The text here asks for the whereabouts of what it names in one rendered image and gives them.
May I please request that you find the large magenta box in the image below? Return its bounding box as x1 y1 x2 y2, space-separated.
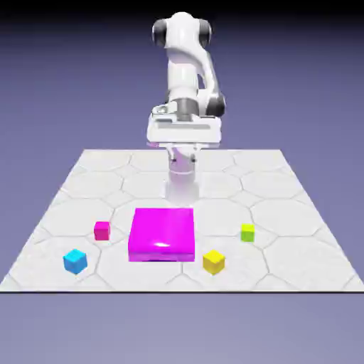
127 207 196 263

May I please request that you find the small green cube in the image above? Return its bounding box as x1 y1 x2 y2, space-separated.
240 223 256 243

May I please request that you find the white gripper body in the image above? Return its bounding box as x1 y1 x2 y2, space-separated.
146 114 223 149

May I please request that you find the small pink cube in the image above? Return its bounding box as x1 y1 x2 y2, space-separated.
93 220 111 242

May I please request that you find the small blue cube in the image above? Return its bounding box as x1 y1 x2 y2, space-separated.
63 248 88 275

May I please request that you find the small yellow cube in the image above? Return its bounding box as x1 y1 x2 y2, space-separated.
202 249 226 276

